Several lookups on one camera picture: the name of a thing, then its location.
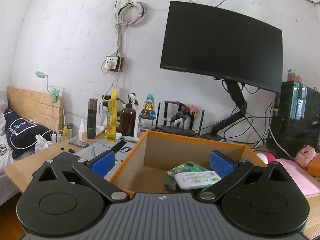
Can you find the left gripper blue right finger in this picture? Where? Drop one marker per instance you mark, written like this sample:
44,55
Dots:
232,173

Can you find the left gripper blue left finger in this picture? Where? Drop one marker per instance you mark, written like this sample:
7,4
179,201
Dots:
92,175

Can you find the white remote control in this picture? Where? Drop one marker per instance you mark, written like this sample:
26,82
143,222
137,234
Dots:
196,180

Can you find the orange box lid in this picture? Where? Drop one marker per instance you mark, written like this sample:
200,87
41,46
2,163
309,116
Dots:
314,166

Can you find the small black remote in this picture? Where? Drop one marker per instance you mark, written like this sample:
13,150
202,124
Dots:
78,143

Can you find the white computer mouse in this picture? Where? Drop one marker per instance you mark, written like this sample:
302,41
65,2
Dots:
263,157

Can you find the yellow spray bottle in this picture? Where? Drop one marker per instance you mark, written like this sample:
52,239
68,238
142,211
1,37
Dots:
111,121

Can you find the magenta computer mouse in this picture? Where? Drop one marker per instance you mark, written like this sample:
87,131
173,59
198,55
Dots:
270,157

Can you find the orange open cardboard box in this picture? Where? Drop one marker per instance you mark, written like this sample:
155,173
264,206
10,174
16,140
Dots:
144,169

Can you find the black router with antennas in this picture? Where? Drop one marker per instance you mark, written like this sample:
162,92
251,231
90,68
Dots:
181,123

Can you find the brown glass bottle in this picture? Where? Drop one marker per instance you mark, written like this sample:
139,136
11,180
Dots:
127,120

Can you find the black cosmetic bottle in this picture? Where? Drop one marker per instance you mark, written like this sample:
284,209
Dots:
91,118

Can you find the pink plush toy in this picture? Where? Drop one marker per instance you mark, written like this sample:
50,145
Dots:
305,156

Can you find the pink desk mat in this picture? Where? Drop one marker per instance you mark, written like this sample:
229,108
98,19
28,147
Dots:
306,183

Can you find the blue haired anime figure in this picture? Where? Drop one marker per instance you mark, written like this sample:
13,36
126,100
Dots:
148,111

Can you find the black haired anime figure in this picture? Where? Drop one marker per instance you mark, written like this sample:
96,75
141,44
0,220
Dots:
133,101

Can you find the navy pillow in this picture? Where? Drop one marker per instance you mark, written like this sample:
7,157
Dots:
21,133

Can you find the black glass PC tower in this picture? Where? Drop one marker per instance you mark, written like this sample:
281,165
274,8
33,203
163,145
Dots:
295,120

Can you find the wooden headboard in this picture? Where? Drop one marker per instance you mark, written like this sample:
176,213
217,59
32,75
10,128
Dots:
37,106

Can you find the green clip lamp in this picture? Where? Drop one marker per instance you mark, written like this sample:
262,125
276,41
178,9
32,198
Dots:
54,92

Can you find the small wicker basket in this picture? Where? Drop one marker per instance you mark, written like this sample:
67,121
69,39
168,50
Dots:
292,76

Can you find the black curved monitor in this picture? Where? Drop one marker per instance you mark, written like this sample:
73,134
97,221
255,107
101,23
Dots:
223,44

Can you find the wall power socket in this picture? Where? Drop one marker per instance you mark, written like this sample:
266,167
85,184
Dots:
112,64

